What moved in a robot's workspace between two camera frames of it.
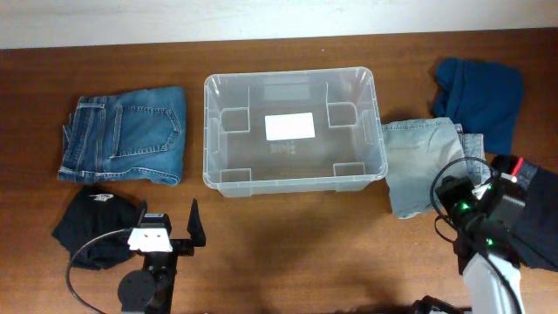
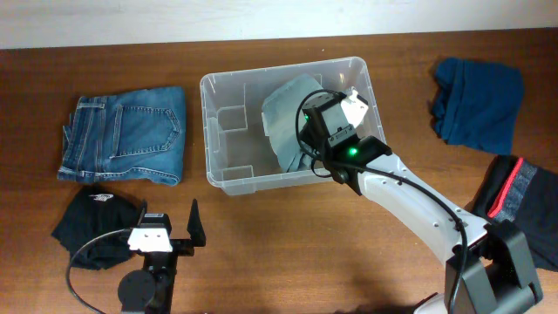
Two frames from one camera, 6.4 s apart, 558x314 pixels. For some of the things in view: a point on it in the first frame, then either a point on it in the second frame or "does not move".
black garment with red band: [538, 187] does not move
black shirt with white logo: [95, 211] does not move
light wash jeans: [420, 153] -> [279, 113]
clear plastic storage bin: [296, 131] does not move
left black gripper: [185, 247] does not move
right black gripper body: [455, 197] -> [309, 136]
